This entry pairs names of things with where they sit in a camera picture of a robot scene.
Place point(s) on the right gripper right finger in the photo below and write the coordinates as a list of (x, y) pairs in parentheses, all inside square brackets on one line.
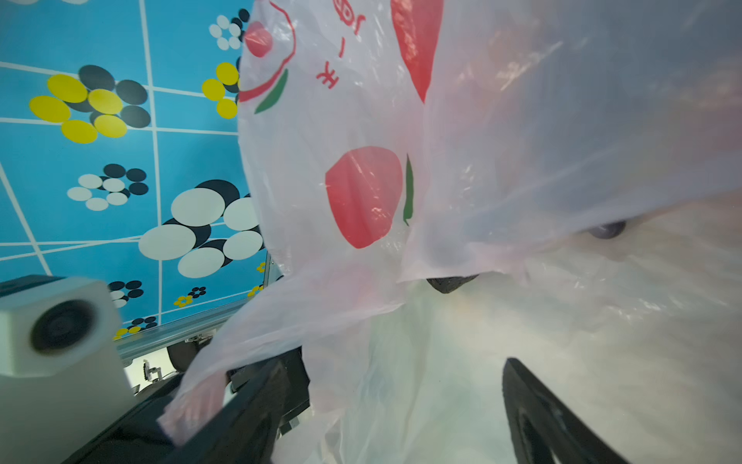
[(542, 428)]

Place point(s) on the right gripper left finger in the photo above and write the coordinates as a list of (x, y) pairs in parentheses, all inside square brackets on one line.
[(245, 430)]

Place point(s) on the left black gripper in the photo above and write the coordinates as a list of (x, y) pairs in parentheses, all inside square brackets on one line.
[(169, 416)]

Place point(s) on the pink translucent plastic bag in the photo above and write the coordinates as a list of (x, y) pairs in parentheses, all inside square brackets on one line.
[(389, 142)]

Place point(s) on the dark avocado front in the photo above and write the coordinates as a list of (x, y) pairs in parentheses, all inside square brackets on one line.
[(449, 285)]

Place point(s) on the dark purple grape bunch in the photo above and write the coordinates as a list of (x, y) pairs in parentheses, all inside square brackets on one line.
[(608, 231)]

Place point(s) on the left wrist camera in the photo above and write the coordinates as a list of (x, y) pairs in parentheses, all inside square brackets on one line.
[(62, 379)]

